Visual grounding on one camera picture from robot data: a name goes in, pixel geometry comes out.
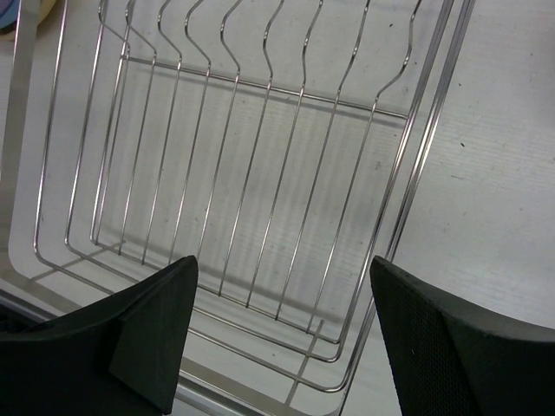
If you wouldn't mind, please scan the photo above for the metal wire dish rack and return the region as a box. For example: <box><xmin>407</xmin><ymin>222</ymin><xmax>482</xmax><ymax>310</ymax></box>
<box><xmin>0</xmin><ymin>0</ymin><xmax>478</xmax><ymax>416</ymax></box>

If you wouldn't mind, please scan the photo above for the blue plate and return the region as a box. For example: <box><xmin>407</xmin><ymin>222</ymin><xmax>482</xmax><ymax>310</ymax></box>
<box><xmin>0</xmin><ymin>0</ymin><xmax>20</xmax><ymax>34</ymax></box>

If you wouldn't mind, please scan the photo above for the tan plastic plate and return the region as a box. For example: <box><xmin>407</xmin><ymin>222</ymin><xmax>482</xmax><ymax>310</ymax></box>
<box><xmin>1</xmin><ymin>0</ymin><xmax>56</xmax><ymax>42</ymax></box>

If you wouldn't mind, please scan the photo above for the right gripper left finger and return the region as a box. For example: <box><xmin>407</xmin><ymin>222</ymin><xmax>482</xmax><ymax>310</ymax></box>
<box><xmin>1</xmin><ymin>256</ymin><xmax>199</xmax><ymax>415</ymax></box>

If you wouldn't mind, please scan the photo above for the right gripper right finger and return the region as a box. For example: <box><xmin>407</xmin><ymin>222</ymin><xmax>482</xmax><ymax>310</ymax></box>
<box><xmin>369</xmin><ymin>257</ymin><xmax>554</xmax><ymax>415</ymax></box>

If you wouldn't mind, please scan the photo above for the aluminium mounting rail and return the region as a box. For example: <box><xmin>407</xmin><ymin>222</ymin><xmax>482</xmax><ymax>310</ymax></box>
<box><xmin>1</xmin><ymin>289</ymin><xmax>56</xmax><ymax>333</ymax></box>

